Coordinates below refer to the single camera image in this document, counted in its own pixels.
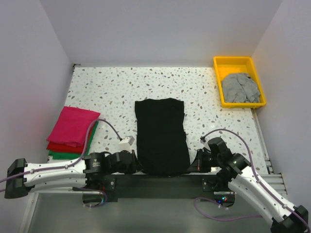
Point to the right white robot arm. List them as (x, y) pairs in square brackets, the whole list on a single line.
[(237, 174)]

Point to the black t shirt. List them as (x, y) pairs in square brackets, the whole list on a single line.
[(161, 140)]

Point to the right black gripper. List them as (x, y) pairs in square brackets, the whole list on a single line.
[(198, 166)]

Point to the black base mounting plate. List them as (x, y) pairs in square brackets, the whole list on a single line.
[(151, 187)]

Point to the pink folded t shirt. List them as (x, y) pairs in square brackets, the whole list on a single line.
[(72, 125)]

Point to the red folded t shirt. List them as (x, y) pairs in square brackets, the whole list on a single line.
[(69, 149)]

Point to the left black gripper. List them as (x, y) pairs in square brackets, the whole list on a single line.
[(135, 166)]

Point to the green folded t shirt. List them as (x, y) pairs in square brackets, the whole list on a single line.
[(64, 156)]

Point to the grey t shirt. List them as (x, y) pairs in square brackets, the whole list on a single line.
[(240, 88)]

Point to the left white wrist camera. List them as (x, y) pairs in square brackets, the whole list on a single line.
[(126, 143)]

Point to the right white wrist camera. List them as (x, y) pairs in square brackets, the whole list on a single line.
[(203, 141)]

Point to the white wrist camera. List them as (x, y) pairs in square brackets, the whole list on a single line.
[(203, 141), (126, 143)]

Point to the aluminium frame rail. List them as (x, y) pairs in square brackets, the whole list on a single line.
[(260, 158)]

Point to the yellow plastic bin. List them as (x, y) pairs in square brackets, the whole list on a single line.
[(225, 65)]

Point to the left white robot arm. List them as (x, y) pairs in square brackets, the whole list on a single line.
[(83, 172)]

